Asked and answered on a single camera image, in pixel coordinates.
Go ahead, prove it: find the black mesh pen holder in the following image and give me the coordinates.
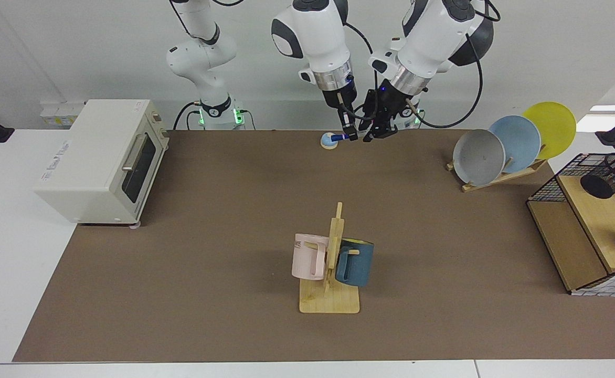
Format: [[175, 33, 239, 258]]
[[580, 153, 615, 199]]

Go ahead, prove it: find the grey plate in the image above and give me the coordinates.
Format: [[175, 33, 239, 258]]
[[452, 129, 506, 186]]

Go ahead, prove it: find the wooden plate rack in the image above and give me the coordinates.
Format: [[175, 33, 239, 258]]
[[446, 157, 548, 193]]

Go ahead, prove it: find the teal mug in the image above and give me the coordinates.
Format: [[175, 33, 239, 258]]
[[335, 238, 375, 287]]

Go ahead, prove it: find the light blue plate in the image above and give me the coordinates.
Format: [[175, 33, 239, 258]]
[[489, 115, 542, 174]]

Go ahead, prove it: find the pink mug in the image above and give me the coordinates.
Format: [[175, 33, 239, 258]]
[[291, 233, 330, 281]]

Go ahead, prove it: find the yellow plate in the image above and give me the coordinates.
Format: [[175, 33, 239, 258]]
[[523, 101, 577, 160]]

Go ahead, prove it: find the wooden mug stand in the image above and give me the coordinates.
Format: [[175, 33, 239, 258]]
[[299, 202, 361, 314]]

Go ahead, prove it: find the brown table cloth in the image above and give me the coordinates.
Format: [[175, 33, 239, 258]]
[[13, 130, 615, 363]]

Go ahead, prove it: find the pale toaster oven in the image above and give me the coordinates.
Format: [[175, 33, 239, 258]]
[[34, 99, 170, 229]]

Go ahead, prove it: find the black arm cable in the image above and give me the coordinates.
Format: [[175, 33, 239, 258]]
[[415, 31, 484, 129], [342, 22, 380, 131]]

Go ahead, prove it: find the wire basket with wooden floor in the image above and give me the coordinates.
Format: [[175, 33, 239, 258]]
[[526, 153, 615, 297]]

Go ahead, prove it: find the white wall socket strip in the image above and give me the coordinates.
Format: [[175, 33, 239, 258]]
[[40, 101, 87, 128]]

